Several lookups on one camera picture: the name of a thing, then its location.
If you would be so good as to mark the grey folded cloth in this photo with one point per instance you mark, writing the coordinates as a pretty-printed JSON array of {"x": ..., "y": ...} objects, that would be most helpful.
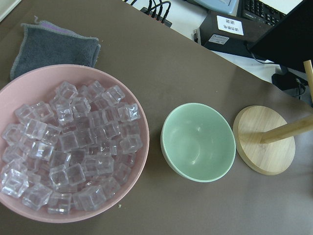
[{"x": 45, "y": 44}]

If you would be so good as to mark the pink bowl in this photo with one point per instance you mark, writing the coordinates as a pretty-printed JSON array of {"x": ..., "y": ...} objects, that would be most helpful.
[{"x": 37, "y": 85}]

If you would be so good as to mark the green bowl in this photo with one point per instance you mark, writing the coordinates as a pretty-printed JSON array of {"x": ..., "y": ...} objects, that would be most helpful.
[{"x": 198, "y": 143}]

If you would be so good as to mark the wooden cup stand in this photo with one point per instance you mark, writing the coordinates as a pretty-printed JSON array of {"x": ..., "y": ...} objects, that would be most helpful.
[{"x": 264, "y": 135}]

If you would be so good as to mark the pile of clear ice cubes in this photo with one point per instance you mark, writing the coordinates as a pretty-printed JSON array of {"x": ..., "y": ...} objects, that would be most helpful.
[{"x": 73, "y": 152}]

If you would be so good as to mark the black power adapter box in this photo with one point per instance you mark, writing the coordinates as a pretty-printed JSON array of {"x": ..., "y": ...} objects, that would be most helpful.
[{"x": 229, "y": 34}]

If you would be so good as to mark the black keyboard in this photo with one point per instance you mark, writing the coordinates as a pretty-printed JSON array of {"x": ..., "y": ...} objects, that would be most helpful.
[{"x": 258, "y": 11}]

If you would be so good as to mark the beige rabbit tray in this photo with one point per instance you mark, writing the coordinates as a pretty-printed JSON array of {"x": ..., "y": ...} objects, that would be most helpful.
[{"x": 6, "y": 7}]

